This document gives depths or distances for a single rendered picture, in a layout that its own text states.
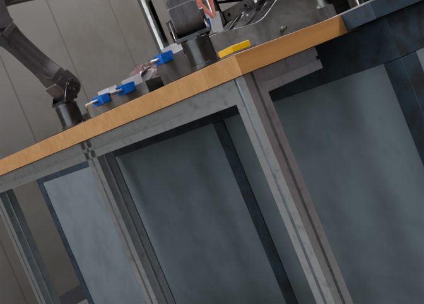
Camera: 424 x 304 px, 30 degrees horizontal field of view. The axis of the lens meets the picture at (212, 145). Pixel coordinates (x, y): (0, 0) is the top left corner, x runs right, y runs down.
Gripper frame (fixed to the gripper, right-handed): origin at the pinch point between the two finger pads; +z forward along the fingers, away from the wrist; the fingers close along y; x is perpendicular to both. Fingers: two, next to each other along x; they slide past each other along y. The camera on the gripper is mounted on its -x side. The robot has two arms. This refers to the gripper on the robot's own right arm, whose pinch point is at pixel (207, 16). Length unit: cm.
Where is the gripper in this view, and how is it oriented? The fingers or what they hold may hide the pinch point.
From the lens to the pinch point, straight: 214.8
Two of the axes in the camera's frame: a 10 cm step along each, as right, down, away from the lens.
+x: -5.6, 6.7, -4.8
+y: -5.9, 0.9, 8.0
